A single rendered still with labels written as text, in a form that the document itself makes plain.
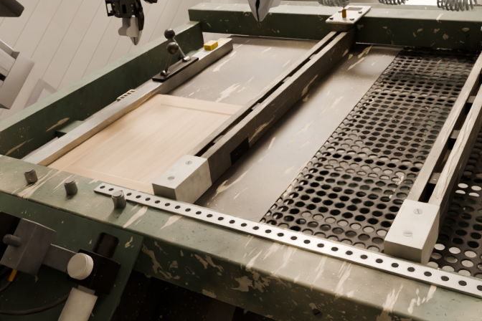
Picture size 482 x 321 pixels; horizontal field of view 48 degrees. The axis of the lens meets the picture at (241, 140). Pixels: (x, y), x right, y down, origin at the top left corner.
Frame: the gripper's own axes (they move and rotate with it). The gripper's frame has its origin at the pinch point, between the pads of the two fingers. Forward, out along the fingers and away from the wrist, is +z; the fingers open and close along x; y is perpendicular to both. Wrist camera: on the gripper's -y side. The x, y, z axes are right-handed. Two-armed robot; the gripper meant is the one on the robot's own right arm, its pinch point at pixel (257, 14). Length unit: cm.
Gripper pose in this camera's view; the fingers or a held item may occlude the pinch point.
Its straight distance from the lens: 116.5
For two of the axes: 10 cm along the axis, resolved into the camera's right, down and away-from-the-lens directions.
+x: -8.3, -1.3, 5.4
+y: 5.5, -0.2, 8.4
